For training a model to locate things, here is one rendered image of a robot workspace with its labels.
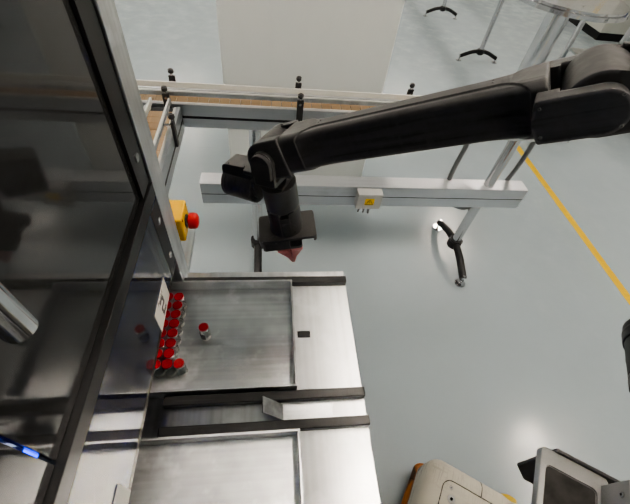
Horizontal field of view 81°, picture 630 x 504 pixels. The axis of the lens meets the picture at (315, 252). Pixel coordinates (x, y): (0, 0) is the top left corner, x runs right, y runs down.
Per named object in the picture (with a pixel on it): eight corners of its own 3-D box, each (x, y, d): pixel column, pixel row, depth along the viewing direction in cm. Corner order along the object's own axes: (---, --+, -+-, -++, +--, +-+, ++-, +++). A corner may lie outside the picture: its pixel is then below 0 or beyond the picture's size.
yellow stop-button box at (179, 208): (155, 241, 88) (147, 220, 82) (160, 220, 92) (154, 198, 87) (187, 241, 89) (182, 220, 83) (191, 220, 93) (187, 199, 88)
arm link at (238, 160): (268, 158, 50) (298, 131, 55) (201, 141, 54) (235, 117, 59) (276, 225, 58) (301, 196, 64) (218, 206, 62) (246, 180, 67)
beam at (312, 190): (202, 203, 172) (199, 183, 163) (204, 192, 177) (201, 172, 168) (516, 208, 192) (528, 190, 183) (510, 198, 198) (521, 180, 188)
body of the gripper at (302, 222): (260, 223, 70) (252, 194, 64) (313, 216, 70) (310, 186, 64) (261, 249, 65) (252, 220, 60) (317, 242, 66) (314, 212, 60)
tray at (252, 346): (123, 400, 72) (117, 394, 69) (150, 289, 88) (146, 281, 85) (296, 391, 76) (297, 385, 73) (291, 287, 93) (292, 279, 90)
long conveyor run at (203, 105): (101, 126, 134) (85, 83, 122) (113, 104, 144) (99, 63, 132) (569, 145, 159) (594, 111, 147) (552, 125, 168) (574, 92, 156)
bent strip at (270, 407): (262, 421, 72) (261, 412, 67) (262, 405, 74) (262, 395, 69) (333, 418, 73) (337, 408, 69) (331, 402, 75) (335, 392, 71)
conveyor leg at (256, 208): (250, 252, 201) (242, 127, 143) (250, 240, 207) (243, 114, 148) (266, 252, 202) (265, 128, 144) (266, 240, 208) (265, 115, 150)
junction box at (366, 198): (355, 209, 176) (358, 195, 169) (353, 201, 179) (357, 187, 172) (379, 209, 178) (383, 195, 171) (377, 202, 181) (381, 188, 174)
